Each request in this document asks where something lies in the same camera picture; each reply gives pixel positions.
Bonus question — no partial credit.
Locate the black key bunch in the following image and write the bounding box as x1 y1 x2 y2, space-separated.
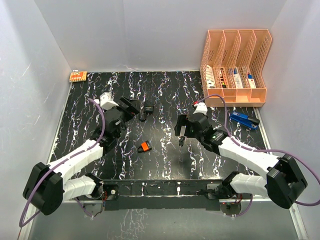
178 136 186 148

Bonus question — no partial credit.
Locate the orange black padlock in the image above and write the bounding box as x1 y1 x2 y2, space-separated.
137 140 152 153

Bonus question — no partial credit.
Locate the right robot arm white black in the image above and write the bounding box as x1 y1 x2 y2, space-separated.
174 112 308 209

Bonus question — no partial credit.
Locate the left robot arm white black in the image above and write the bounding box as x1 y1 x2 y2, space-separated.
22 96 140 216

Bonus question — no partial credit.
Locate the blue stapler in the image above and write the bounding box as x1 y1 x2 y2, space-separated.
229 111 260 130

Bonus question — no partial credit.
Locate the dark marker in organizer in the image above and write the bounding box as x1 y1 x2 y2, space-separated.
219 68 228 89

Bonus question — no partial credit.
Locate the orange small card box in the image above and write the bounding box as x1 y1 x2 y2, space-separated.
69 71 87 83

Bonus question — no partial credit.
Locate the white blue box in organizer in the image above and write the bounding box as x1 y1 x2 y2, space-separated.
231 66 244 89

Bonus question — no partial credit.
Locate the blue red box in organizer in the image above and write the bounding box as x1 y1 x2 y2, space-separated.
247 73 257 89

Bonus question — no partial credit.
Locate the pink plastic file organizer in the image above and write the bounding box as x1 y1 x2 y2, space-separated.
200 29 272 107

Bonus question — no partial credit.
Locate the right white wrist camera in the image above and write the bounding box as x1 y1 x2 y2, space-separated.
193 101 208 116

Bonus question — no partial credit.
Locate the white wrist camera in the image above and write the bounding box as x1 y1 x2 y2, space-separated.
193 101 208 116
99 92 119 111

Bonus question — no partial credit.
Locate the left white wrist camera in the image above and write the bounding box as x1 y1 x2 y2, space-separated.
99 92 119 111

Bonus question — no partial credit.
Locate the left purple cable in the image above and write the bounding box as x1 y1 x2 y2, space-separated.
18 98 106 228

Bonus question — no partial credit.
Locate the purple cable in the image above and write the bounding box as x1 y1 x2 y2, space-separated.
198 93 316 218
18 98 106 228

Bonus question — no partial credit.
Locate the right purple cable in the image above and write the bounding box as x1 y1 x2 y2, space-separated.
198 93 316 218

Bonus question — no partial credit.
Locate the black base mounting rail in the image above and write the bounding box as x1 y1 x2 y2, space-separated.
74 178 253 212

